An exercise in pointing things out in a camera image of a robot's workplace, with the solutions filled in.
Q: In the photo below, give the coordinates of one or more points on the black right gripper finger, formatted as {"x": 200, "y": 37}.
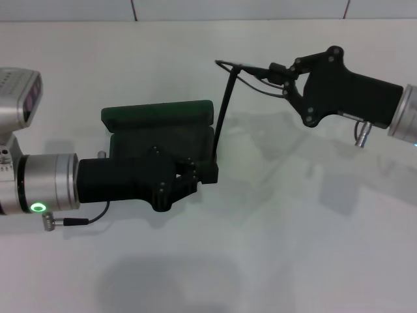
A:
{"x": 278, "y": 73}
{"x": 294, "y": 101}

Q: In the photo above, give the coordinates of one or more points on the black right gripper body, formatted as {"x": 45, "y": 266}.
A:
{"x": 352, "y": 94}

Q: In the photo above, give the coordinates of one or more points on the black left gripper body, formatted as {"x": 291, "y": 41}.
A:
{"x": 114, "y": 181}

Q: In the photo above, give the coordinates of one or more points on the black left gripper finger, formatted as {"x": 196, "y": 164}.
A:
{"x": 188, "y": 184}
{"x": 187, "y": 168}

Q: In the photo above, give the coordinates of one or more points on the black glasses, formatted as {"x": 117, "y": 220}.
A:
{"x": 224, "y": 107}

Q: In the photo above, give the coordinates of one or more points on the green glasses case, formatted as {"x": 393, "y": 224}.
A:
{"x": 156, "y": 109}

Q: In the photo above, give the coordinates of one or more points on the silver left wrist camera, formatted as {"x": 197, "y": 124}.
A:
{"x": 16, "y": 98}

